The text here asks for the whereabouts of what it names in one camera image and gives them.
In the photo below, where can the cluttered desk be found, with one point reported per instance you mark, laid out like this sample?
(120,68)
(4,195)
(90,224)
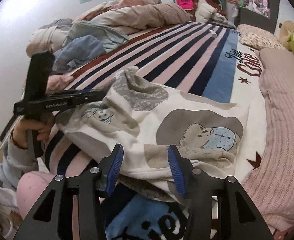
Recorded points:
(251,7)

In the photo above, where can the brown plush toy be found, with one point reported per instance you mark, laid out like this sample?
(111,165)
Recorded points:
(288,32)

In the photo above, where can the pale blue garment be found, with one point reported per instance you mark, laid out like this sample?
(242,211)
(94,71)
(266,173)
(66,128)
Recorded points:
(92,32)

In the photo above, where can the bear print pants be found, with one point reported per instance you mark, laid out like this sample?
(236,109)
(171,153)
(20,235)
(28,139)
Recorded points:
(149,112)

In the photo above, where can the pink dotted cloth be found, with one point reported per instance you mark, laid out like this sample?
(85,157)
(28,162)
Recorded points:
(39,190)

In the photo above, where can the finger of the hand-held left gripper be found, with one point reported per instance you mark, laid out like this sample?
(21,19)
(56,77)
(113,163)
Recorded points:
(89,97)

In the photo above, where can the person's left hand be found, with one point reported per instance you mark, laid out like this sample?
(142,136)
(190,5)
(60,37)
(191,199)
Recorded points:
(21,135)

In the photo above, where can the floral pillow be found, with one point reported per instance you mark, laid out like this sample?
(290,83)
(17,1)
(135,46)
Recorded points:
(258,37)

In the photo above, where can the pile of clothes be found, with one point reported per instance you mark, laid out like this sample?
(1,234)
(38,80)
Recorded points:
(207,3)

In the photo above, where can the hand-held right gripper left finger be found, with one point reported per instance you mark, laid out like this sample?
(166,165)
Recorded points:
(114,171)

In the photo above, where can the striped printed blanket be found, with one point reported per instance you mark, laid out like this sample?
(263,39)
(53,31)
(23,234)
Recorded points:
(187,62)

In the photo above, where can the pink ribbed pillow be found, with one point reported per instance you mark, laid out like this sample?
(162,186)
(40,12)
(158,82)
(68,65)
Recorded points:
(281,120)

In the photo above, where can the white headboard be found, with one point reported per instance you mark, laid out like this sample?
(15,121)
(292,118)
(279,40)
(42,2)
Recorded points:
(286,10)

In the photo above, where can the pink checked cloth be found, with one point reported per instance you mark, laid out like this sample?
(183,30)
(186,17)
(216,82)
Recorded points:
(59,82)

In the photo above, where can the light blue jeans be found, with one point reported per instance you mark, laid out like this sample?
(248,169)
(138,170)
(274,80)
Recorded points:
(82,47)

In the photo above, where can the pink and white duvet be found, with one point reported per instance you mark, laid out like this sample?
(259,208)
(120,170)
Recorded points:
(142,15)

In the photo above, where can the person's left forearm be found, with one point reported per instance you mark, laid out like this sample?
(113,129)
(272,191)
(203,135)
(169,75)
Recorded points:
(19,161)

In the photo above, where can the pink shopping bag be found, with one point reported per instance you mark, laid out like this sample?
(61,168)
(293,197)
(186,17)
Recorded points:
(185,0)

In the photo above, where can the small white box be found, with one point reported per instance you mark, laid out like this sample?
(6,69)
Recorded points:
(213,33)

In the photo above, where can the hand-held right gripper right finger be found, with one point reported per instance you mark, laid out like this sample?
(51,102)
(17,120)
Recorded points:
(175,173)

